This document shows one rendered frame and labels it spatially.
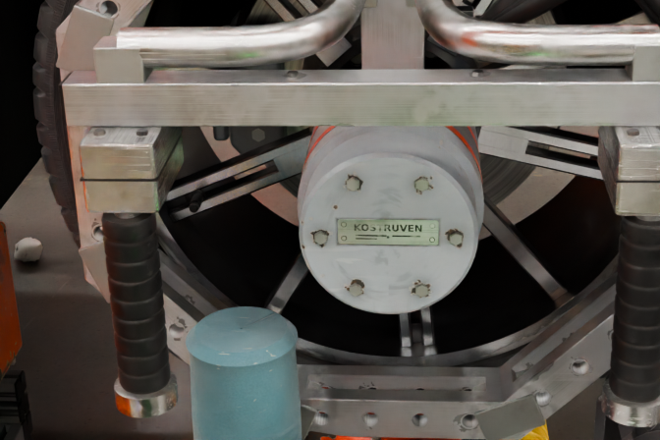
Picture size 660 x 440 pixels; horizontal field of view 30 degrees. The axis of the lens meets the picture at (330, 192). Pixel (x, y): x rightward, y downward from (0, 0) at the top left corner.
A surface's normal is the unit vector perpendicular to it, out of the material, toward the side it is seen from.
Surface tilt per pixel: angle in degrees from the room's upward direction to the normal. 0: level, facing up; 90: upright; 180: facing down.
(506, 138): 90
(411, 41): 90
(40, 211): 0
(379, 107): 90
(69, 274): 0
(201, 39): 51
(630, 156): 90
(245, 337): 0
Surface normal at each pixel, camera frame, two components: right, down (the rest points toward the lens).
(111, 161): -0.07, 0.40
